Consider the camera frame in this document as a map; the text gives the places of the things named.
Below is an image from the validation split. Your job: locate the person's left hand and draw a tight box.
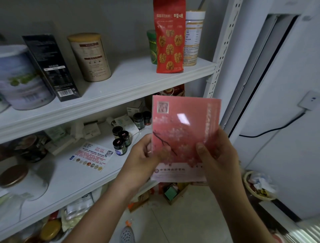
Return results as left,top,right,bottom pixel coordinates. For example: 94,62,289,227
117,133,171,193

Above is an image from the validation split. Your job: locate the person's right hand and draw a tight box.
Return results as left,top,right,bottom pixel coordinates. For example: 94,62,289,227
196,128,243,198

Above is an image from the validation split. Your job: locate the pink cherry blossom box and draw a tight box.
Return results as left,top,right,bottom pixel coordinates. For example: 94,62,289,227
150,94,222,183

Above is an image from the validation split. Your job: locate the white metal shelving unit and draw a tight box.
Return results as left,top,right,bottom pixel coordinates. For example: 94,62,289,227
0,0,243,241

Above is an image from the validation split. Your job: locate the beige ribbed canister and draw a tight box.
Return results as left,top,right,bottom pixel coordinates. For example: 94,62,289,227
67,33,112,83

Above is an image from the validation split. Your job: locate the red patterned bag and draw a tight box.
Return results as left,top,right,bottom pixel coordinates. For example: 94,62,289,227
153,0,187,74

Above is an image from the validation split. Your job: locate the black box yellow print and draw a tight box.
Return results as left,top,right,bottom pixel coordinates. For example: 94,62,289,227
21,34,82,102

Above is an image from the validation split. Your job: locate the large white green milk tin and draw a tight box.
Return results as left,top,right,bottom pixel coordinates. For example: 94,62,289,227
0,45,56,111

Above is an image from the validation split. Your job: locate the person's left forearm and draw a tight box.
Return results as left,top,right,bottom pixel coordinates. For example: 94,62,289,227
62,178,141,243

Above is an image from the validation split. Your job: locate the person's right forearm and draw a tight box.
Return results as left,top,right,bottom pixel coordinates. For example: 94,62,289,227
215,185,278,243

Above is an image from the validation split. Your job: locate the person's white shoe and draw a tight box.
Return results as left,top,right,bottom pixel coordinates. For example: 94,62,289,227
120,225,136,243

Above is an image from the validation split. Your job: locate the waste basket with rubbish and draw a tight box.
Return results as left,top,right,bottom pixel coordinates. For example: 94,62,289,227
242,170,278,202

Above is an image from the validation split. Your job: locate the brown carton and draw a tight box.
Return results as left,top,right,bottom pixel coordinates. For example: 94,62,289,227
162,183,190,205

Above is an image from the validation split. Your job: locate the white colourful sticker sheet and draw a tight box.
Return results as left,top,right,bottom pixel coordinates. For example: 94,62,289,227
69,143,115,172

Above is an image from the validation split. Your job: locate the dark jar with lid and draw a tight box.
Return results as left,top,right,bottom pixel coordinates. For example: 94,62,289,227
12,134,49,163

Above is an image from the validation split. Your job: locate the green canister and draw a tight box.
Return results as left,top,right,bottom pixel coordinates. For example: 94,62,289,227
146,29,158,65

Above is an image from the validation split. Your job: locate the white standing air conditioner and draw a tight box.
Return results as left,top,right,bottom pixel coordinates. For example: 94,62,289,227
212,0,320,151

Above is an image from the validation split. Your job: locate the white striped canister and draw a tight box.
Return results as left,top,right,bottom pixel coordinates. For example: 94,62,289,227
183,11,206,67

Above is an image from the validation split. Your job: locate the black wall cable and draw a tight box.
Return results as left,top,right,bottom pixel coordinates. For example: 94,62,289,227
239,111,307,139

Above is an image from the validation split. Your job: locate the white wall socket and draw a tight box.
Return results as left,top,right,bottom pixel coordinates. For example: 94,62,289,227
298,90,320,112

